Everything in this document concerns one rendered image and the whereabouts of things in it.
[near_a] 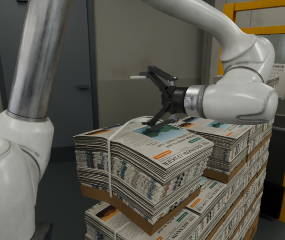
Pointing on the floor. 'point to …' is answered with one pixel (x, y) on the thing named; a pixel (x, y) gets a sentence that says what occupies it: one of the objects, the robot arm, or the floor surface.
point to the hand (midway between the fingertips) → (136, 97)
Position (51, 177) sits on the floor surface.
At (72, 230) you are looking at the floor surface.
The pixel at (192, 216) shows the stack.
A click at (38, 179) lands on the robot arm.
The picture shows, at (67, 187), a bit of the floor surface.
